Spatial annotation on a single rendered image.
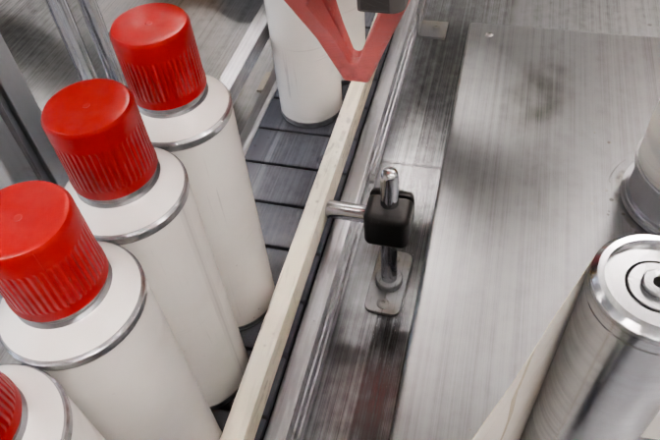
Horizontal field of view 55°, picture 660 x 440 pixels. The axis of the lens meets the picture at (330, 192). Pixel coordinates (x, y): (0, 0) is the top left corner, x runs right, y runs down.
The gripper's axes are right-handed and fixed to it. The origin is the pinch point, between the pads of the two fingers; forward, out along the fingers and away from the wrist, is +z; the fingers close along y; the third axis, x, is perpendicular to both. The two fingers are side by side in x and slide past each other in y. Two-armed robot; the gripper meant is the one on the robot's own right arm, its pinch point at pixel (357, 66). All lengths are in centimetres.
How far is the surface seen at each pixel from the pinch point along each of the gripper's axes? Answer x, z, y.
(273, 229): 6.1, 13.3, -2.0
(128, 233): 5.3, -2.9, -15.1
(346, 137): 2.3, 10.0, 4.5
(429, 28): 0.0, 18.5, 31.0
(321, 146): 5.0, 13.4, 6.7
